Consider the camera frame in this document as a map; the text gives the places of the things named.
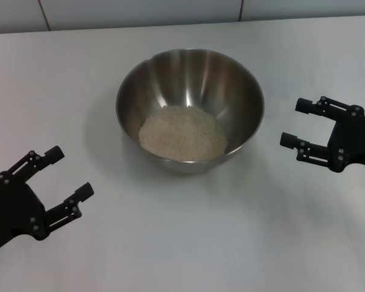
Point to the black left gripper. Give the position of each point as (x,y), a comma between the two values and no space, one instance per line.
(13,210)

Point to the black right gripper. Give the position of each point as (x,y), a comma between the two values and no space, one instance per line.
(356,140)

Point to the stainless steel mixing bowl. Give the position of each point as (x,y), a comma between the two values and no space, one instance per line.
(185,79)

